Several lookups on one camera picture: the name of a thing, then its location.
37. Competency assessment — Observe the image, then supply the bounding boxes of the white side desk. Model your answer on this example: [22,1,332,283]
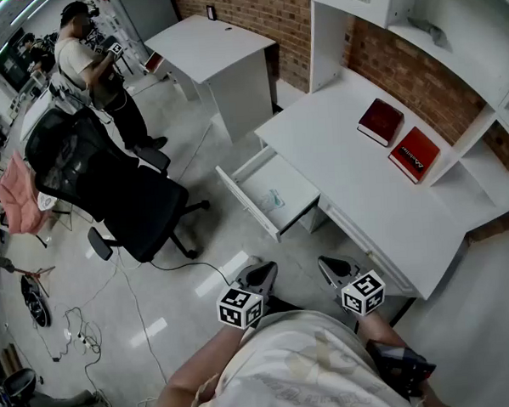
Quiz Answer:
[142,9,283,149]

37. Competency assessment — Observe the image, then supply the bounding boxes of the white desk drawer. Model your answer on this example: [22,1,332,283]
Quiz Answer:
[214,142,325,247]

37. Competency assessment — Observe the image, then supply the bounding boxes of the black office chair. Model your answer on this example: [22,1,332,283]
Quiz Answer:
[21,99,214,269]

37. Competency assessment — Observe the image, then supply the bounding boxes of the person's white printed shirt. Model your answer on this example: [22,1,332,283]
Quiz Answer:
[187,303,419,407]

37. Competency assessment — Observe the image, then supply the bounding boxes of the bright red book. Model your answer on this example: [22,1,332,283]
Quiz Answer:
[386,124,443,186]

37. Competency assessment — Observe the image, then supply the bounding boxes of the person's black trousers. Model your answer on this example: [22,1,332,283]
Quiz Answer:
[252,293,307,327]

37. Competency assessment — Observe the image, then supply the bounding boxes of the brown tripod stand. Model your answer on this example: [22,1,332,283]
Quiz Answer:
[10,263,59,300]

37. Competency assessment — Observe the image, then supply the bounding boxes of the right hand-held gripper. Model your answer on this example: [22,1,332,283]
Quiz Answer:
[318,252,388,319]

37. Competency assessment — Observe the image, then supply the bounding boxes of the red box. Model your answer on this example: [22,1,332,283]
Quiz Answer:
[143,51,166,74]

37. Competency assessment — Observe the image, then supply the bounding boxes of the black forearm screen device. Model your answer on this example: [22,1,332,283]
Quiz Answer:
[365,336,439,402]

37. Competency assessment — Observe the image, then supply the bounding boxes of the pink cushioned chair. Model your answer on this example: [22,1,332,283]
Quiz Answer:
[0,149,55,238]

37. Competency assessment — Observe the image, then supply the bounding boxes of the white desk with shelves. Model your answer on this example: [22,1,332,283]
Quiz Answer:
[305,0,509,256]

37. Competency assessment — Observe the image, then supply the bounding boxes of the black wall screen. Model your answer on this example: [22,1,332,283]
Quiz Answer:
[0,26,32,93]

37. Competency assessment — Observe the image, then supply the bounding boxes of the white power strip with cables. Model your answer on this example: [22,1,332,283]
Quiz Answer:
[51,306,105,363]

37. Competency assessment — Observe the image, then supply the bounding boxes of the person's right forearm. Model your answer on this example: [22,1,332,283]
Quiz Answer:
[355,305,460,407]

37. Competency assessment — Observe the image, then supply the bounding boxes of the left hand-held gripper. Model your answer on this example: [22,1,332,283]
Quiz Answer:
[214,260,282,331]

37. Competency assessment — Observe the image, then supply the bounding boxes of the black floor cable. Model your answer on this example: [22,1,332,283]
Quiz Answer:
[149,257,235,292]

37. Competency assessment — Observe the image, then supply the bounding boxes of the clear plastic packet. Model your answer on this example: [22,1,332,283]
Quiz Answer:
[256,188,286,212]

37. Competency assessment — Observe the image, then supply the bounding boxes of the black round stand base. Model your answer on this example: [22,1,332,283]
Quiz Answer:
[19,272,54,330]

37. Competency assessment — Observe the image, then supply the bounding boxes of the person's left forearm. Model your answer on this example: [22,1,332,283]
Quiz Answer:
[133,324,256,407]

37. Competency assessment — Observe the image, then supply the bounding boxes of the dark red book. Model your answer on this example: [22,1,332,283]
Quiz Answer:
[354,96,406,150]

